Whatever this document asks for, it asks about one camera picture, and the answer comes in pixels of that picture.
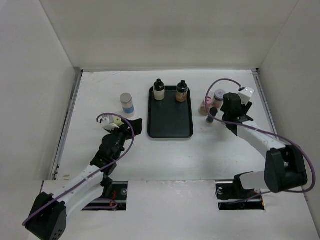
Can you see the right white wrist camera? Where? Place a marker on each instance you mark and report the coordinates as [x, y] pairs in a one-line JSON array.
[[245, 94]]

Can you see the small black cap spice jar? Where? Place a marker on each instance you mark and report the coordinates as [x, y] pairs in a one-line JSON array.
[[211, 115]]

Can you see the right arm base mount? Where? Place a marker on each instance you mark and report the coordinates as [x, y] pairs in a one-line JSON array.
[[232, 196]]

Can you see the black cap brown spice bottle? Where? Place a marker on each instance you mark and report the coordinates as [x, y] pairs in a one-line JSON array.
[[181, 91]]

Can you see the pink cap spice jar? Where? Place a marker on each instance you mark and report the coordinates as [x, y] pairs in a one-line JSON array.
[[207, 102]]

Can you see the black rectangular tray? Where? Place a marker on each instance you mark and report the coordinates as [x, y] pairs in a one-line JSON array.
[[169, 118]]

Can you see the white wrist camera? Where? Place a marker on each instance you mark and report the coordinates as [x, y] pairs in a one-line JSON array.
[[109, 122], [245, 94]]

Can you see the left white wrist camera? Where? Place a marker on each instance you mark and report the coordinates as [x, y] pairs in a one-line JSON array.
[[109, 122]]

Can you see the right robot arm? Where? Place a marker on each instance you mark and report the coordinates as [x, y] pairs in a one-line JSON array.
[[284, 163]]

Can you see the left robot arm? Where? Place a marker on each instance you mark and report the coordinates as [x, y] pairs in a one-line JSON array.
[[51, 212]]

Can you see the silver cap blue label jar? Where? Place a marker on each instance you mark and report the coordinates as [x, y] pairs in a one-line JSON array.
[[127, 104]]

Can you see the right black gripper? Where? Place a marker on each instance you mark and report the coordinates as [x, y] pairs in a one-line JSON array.
[[245, 109]]

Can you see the black cap white powder bottle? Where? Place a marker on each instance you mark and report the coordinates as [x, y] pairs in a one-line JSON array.
[[159, 90]]

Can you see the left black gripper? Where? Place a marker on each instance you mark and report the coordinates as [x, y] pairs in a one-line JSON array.
[[136, 124]]

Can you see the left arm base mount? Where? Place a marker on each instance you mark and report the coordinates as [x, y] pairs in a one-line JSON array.
[[113, 198]]

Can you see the yellow cap spice jar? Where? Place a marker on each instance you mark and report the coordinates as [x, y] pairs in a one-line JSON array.
[[118, 121]]

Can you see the red label spice jar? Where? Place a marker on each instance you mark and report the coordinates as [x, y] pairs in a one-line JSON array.
[[218, 98]]

